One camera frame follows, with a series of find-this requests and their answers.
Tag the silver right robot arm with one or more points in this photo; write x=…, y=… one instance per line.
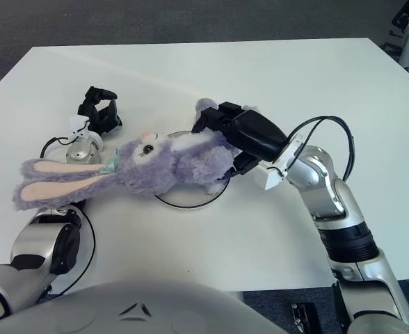
x=326, y=188

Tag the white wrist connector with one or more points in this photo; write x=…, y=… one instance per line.
x=77, y=126
x=272, y=179

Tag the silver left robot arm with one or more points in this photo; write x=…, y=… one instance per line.
x=34, y=243

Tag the white plate with black rim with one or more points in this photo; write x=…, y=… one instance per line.
x=190, y=198

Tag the white left wrist connector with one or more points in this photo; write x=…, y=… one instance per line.
x=77, y=126

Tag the white right wrist connector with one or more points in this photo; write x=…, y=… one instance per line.
x=272, y=179

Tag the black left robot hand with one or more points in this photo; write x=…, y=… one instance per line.
x=102, y=120

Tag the grey robot torso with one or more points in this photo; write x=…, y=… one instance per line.
x=138, y=313

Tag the black office chair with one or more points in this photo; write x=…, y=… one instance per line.
x=399, y=19

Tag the white table leg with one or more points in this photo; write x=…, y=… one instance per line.
x=238, y=295

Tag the purple plush bunny doll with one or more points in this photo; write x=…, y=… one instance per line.
x=149, y=167

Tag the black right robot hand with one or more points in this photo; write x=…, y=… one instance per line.
x=256, y=135

